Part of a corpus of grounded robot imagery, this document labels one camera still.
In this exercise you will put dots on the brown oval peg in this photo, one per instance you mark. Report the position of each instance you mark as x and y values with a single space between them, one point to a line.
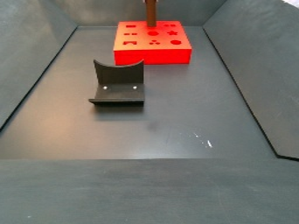
151 12

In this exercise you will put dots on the red shape sorter block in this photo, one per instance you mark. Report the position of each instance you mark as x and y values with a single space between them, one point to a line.
156 45

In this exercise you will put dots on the black curved holder bracket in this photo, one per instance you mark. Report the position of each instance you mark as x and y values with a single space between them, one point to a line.
120 84

